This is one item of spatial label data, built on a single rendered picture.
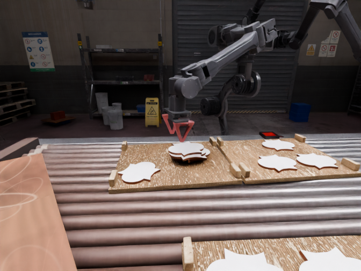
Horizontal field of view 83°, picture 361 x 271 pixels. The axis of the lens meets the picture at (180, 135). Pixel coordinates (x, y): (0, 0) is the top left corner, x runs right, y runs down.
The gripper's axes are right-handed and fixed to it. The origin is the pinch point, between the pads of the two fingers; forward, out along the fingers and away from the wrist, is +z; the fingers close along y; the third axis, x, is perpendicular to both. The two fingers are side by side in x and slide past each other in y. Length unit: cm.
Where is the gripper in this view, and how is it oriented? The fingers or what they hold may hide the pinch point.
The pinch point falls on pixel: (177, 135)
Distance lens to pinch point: 73.4
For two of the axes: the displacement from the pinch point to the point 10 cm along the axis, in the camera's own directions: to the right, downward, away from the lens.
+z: -0.2, 9.5, 3.1
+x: 9.3, -1.0, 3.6
